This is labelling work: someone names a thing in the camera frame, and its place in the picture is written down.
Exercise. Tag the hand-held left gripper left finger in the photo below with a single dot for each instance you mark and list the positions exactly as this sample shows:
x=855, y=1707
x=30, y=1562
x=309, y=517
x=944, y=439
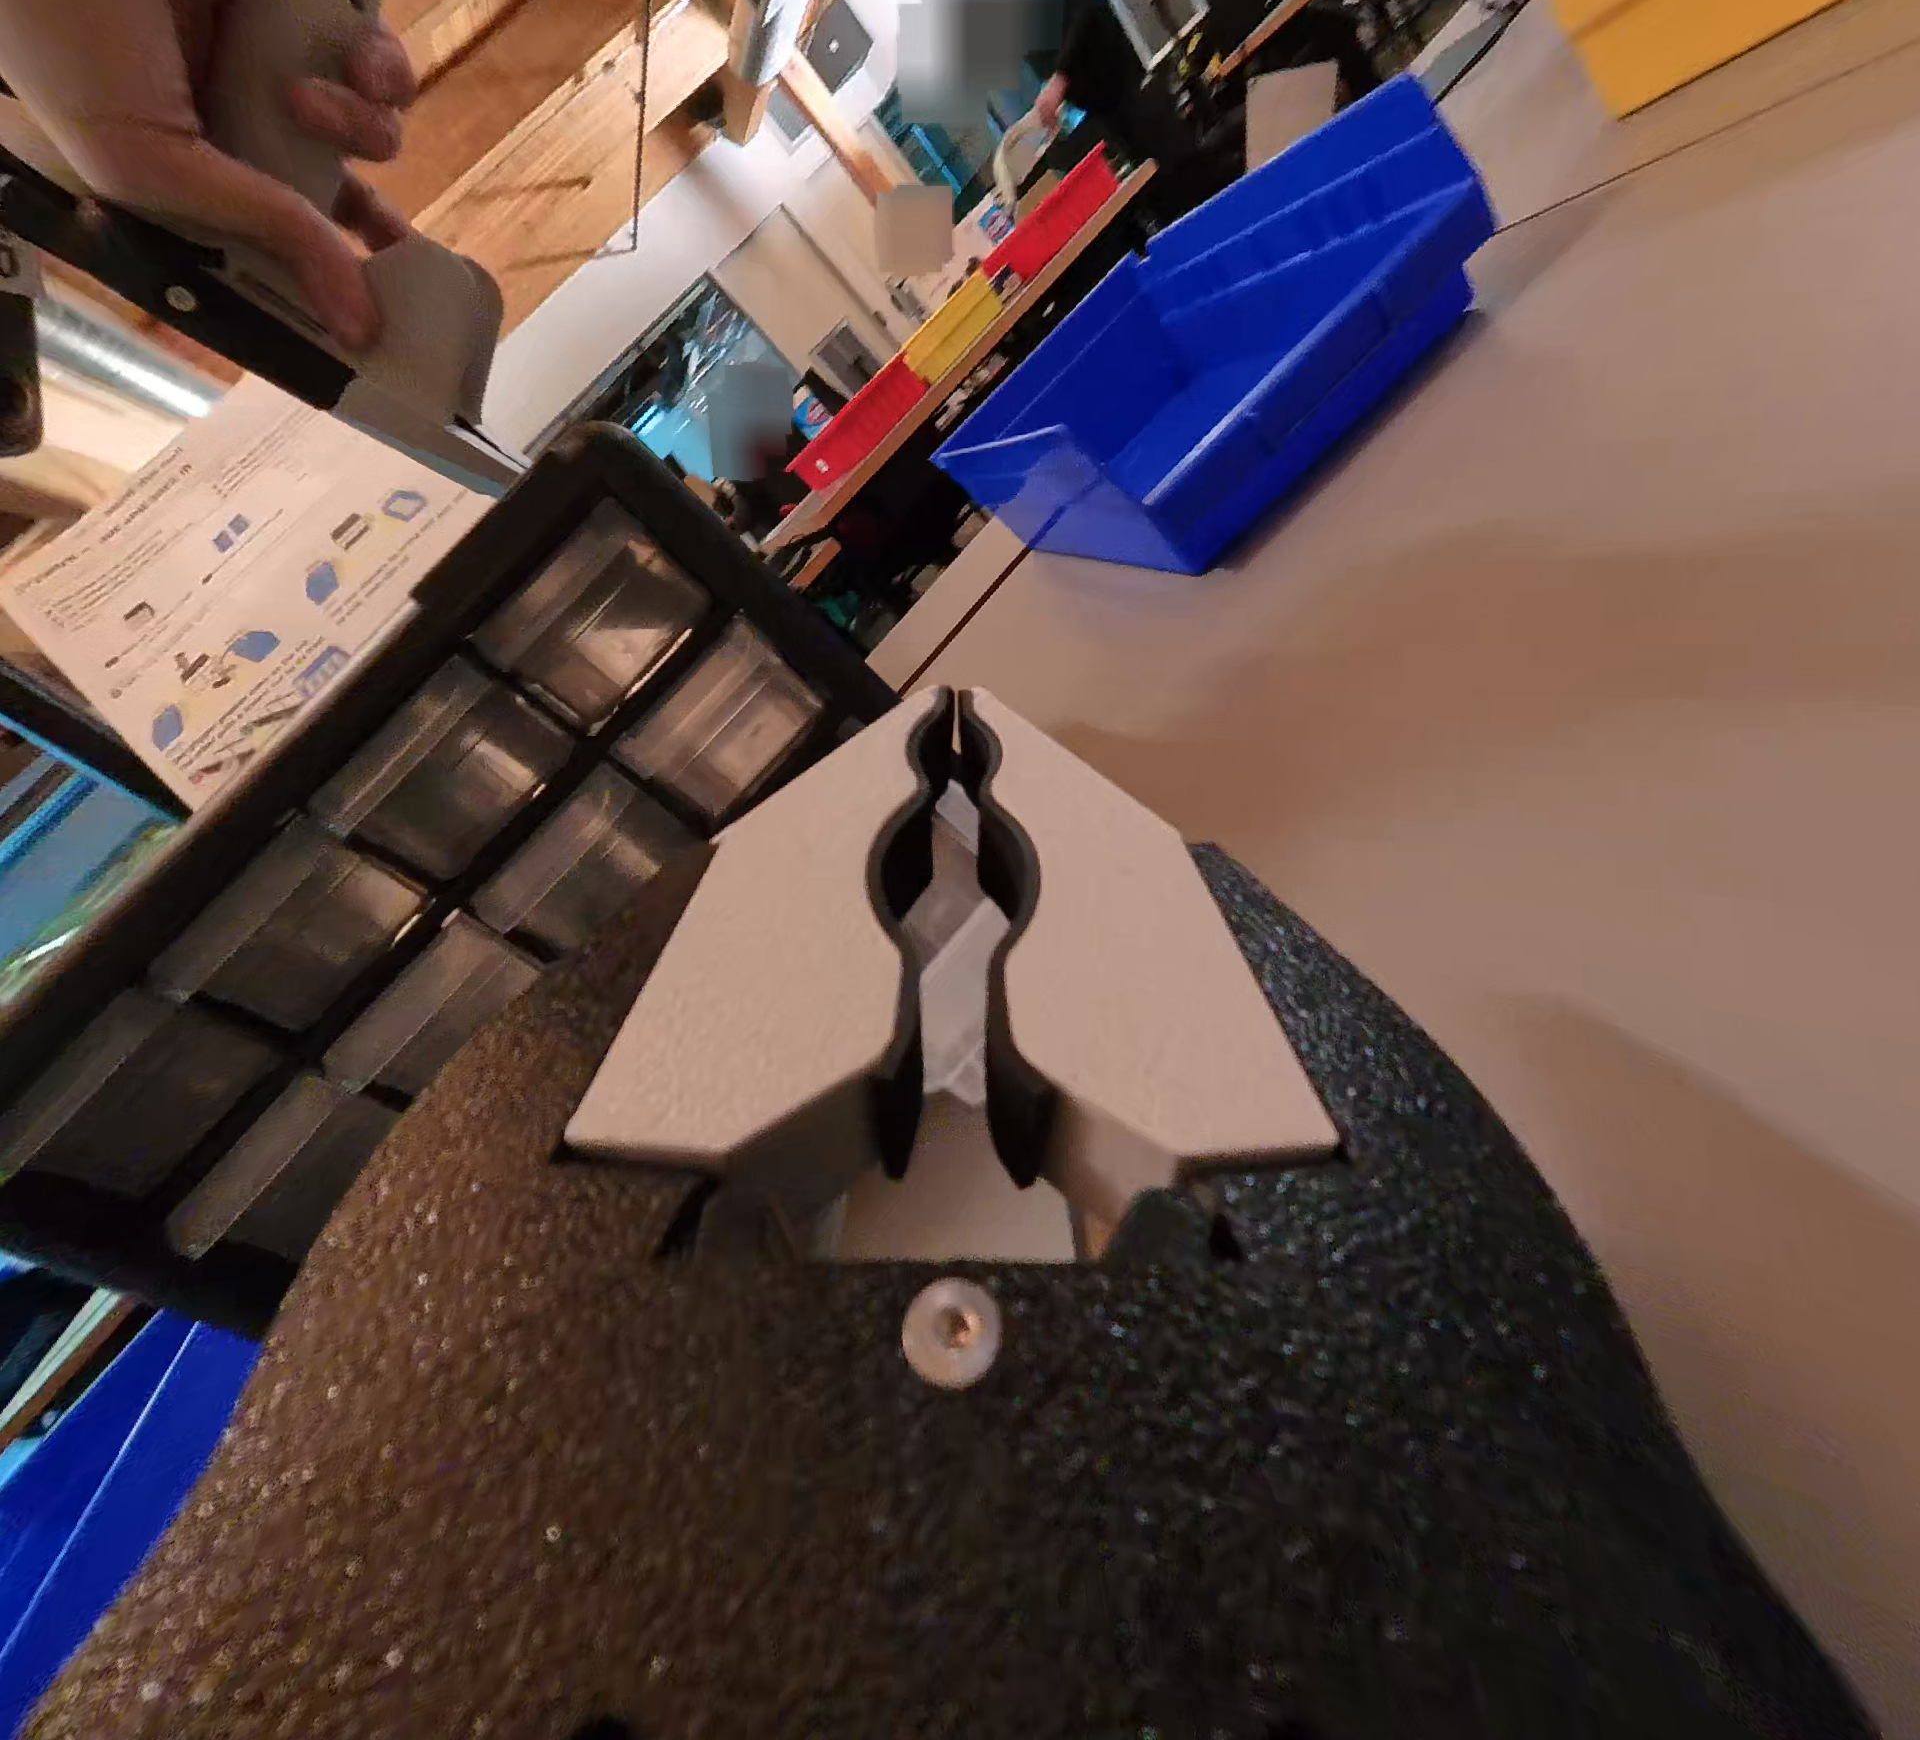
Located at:
x=750, y=1005

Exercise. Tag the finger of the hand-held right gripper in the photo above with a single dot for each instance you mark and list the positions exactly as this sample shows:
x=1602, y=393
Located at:
x=451, y=450
x=435, y=331

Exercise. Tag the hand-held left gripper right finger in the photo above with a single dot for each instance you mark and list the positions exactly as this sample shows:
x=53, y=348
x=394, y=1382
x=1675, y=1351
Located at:
x=1146, y=1005

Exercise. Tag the black drawer cabinet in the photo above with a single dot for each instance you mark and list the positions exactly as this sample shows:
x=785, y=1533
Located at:
x=496, y=539

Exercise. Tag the person's right hand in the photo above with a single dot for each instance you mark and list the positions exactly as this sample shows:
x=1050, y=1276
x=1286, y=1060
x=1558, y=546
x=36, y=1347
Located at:
x=107, y=0

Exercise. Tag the set of clear small drawers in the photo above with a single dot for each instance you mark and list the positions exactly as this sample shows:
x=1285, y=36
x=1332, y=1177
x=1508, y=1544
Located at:
x=600, y=600

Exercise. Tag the printed instruction sheet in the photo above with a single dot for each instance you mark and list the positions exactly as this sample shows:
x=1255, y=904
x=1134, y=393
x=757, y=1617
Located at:
x=226, y=600

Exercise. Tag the long wooden table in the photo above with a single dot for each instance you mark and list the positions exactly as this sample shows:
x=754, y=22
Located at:
x=805, y=523

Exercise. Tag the red storage bin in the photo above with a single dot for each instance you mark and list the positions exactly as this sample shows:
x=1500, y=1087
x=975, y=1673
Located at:
x=1058, y=214
x=862, y=428

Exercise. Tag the small yellow storage bin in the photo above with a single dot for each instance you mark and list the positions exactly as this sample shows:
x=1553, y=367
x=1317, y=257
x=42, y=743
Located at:
x=954, y=326

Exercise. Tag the large blue storage bin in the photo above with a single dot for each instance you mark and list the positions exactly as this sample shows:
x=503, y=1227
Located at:
x=1244, y=345

